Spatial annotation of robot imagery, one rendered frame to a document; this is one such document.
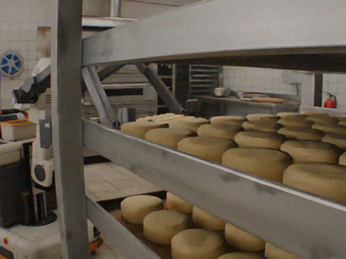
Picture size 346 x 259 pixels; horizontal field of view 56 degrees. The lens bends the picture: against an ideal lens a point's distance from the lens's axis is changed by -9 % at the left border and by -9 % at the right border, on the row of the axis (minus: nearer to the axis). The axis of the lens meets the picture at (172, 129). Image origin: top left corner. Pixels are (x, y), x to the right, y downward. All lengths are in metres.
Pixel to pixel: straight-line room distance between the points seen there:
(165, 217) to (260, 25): 0.25
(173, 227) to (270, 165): 0.15
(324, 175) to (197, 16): 0.11
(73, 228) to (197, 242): 0.17
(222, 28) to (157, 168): 0.11
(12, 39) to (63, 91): 5.27
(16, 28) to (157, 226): 5.42
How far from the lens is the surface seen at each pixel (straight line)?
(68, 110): 0.39
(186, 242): 0.31
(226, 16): 0.18
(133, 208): 0.39
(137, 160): 0.27
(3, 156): 2.18
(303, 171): 0.21
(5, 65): 5.48
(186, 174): 0.22
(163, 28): 0.23
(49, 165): 2.03
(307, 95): 0.67
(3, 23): 5.67
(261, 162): 0.22
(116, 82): 4.95
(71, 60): 0.39
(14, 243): 2.19
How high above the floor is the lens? 1.20
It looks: 9 degrees down
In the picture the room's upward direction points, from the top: straight up
